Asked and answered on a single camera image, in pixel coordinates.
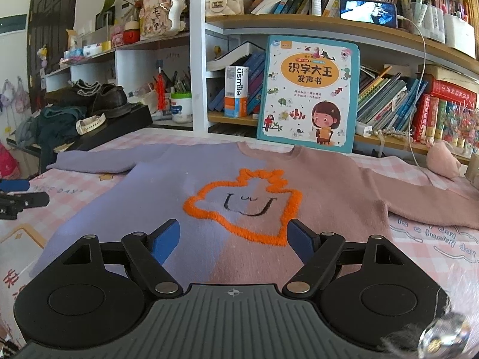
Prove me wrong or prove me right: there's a pink plush pig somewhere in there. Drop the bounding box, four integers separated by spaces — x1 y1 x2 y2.
427 142 463 180

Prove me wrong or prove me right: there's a green plant leaf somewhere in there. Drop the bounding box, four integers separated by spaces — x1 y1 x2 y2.
99 0 128 19

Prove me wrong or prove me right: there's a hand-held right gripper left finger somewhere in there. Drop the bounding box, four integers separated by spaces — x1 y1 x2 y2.
60 219 185 299

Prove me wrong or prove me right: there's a clear shiny bead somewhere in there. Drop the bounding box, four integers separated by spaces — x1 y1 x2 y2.
419 312 472 359

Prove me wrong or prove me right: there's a brown leather shoe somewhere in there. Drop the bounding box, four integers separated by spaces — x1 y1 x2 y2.
92 85 132 118

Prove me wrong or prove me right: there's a red tassel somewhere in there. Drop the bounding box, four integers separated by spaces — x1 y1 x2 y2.
155 67 167 111

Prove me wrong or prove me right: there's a white and wooden bookshelf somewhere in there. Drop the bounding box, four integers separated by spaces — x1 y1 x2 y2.
45 0 479 165

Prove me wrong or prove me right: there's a dark wooden door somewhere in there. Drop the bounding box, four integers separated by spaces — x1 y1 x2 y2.
26 0 81 113

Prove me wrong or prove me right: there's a smartphone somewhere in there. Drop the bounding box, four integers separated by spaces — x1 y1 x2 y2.
340 0 398 28

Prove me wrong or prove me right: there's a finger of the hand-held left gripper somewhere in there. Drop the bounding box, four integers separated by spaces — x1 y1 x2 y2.
0 179 31 192
0 192 50 210

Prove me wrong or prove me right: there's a row of blue books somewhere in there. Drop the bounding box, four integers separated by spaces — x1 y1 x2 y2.
207 50 268 116

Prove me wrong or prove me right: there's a teal children's picture book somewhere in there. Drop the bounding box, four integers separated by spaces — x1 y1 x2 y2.
256 35 360 154

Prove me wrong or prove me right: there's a white storage box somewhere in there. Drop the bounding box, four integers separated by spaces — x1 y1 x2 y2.
443 13 477 58

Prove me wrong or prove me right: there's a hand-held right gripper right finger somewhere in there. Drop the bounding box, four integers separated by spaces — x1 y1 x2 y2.
281 219 408 299

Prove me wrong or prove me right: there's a row of red thick books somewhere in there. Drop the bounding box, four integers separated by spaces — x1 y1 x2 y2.
412 77 478 146

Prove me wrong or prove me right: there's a black box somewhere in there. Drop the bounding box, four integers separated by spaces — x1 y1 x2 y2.
48 104 153 152

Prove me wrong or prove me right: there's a row of thin picture books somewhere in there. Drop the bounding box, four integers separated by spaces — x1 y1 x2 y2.
355 65 427 133

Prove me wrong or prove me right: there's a white wristwatch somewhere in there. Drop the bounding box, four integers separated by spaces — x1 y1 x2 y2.
76 114 107 135

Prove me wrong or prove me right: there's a white charging cable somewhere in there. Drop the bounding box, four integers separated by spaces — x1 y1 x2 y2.
397 15 431 169

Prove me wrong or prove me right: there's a white and orange carton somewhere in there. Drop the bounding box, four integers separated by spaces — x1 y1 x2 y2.
225 65 249 118

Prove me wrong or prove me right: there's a colourful bead bouquet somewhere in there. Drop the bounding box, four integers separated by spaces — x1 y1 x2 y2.
443 107 479 150

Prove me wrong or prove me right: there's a white jar with green lid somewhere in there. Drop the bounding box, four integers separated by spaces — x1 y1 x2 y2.
170 93 193 124

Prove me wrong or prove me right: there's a pig-shaped hanging ornament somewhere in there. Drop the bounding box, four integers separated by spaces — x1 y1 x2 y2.
139 0 188 38

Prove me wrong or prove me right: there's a red round doll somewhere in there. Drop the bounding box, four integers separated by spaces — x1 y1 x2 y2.
123 20 141 44

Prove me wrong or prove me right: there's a pink and purple sweater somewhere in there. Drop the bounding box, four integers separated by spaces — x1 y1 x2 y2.
32 141 479 288

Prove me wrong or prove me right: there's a bunch of pens and brushes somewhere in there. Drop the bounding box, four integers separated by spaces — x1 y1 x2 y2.
151 69 191 96

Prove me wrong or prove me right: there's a white thick paperback book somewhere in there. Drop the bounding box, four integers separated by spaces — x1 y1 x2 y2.
207 42 263 72

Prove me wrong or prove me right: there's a black frilled shoe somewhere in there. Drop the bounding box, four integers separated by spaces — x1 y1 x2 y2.
45 80 101 105

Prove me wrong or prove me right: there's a dark green cloth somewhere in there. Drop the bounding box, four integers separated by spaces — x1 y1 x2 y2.
17 105 92 173

